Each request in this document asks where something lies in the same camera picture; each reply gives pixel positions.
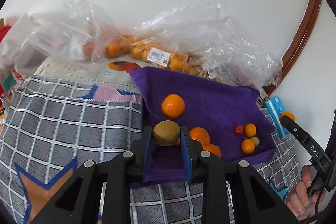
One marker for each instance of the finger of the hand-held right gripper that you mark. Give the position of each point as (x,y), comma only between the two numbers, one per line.
(296,132)

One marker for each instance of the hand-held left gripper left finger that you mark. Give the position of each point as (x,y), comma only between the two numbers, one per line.
(147,161)

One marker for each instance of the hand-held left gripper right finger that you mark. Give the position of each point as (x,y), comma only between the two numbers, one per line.
(187,161)

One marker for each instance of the small yellow-green fruit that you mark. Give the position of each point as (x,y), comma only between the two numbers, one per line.
(166,133)
(255,140)

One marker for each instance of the small orange tangerine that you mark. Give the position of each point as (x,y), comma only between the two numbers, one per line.
(250,130)
(247,146)

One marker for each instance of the red cherry tomato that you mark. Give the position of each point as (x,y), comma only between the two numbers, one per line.
(238,130)

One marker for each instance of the purple towel-lined tray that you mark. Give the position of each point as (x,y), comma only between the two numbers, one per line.
(215,103)

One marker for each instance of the bagged small brown fruits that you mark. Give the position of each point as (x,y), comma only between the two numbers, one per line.
(199,66)

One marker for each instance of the person's right hand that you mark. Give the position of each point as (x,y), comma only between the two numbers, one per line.
(296,197)

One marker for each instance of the blue tissue pack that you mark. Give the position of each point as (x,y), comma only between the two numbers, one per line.
(275,111)

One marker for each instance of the clear plastic bag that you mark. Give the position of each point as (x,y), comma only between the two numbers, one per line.
(157,27)
(65,29)
(244,61)

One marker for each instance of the grey checked blanket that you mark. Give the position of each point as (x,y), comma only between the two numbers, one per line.
(65,121)

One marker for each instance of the teal and white box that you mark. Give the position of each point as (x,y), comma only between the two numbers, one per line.
(6,83)

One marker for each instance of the white plastic shopping bag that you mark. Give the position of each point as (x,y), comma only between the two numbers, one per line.
(15,37)

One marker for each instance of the red paper bag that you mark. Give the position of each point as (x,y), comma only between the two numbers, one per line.
(4,32)

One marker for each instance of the brown wooden door frame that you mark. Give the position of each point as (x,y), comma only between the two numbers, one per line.
(302,29)

